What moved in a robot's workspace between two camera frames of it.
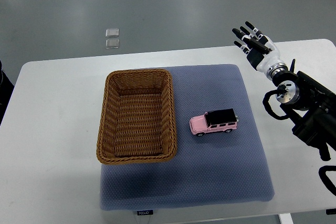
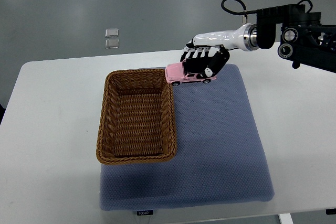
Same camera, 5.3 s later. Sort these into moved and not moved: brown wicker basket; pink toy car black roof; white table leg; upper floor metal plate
Moved: pink toy car black roof
Not moved: upper floor metal plate; white table leg; brown wicker basket
